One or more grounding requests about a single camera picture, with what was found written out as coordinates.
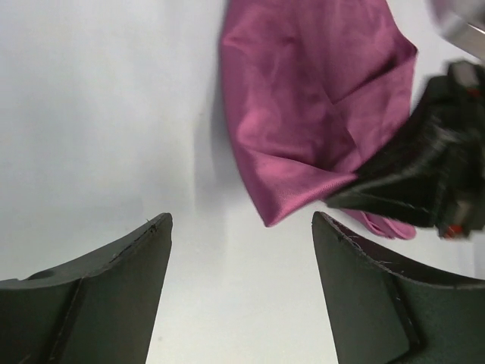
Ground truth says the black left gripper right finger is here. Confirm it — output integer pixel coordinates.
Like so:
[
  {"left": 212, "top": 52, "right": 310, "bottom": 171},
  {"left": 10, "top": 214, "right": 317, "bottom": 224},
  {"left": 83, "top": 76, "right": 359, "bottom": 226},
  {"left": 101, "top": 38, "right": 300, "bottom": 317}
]
[{"left": 312, "top": 212, "right": 484, "bottom": 364}]

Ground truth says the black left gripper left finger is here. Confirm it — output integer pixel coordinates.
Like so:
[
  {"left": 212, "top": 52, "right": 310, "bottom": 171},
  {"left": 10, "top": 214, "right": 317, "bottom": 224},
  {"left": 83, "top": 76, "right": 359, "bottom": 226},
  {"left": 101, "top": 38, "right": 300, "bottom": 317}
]
[{"left": 1, "top": 213, "right": 173, "bottom": 363}]

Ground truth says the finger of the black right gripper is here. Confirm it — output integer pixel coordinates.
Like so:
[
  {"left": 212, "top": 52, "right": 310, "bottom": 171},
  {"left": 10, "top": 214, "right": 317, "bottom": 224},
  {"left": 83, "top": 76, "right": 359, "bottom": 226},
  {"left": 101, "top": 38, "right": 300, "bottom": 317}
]
[{"left": 327, "top": 77, "right": 461, "bottom": 228}]

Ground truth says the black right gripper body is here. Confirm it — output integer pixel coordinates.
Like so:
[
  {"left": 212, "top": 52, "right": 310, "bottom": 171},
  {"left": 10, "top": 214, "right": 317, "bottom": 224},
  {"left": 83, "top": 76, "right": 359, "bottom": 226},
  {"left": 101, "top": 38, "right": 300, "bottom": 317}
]
[{"left": 429, "top": 60, "right": 484, "bottom": 240}]

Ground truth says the purple cloth napkin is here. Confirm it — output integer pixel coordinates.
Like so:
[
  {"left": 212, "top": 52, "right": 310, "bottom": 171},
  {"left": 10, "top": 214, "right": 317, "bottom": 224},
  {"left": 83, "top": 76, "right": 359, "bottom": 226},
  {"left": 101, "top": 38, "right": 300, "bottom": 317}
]
[{"left": 220, "top": 1, "right": 417, "bottom": 227}]

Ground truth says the right aluminium frame post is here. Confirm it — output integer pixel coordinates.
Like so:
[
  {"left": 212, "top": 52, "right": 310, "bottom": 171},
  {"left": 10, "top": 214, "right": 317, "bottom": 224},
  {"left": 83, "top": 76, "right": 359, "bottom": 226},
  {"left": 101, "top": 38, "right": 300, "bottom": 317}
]
[{"left": 427, "top": 0, "right": 484, "bottom": 62}]

